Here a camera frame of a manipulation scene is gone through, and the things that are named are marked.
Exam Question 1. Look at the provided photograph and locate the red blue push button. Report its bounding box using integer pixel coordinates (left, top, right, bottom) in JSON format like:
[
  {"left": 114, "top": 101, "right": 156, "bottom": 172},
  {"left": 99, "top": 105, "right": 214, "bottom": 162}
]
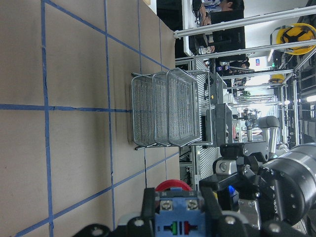
[{"left": 154, "top": 179, "right": 206, "bottom": 237}]

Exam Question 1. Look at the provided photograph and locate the yellow hard hat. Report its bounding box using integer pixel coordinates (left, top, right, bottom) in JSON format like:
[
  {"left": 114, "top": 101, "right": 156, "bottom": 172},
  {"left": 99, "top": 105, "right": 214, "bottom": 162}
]
[{"left": 270, "top": 23, "right": 316, "bottom": 55}]

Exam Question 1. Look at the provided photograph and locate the wire mesh shelf rack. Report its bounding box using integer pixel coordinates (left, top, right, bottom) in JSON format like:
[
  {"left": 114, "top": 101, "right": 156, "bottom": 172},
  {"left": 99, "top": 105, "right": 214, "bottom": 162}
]
[{"left": 131, "top": 68, "right": 213, "bottom": 150}]

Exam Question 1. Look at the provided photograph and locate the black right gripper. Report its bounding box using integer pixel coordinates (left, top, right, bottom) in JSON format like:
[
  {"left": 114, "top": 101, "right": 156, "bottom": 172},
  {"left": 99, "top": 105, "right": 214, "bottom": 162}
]
[{"left": 199, "top": 143, "right": 274, "bottom": 215}]

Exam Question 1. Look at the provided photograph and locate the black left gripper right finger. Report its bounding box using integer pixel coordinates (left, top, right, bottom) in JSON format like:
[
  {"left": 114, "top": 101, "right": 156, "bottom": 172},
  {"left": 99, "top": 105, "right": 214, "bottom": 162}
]
[{"left": 200, "top": 186, "right": 222, "bottom": 237}]

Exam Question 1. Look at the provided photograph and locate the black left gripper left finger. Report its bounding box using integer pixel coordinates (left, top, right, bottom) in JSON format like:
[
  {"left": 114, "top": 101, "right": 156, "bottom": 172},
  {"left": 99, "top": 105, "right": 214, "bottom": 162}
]
[{"left": 140, "top": 188, "right": 156, "bottom": 237}]

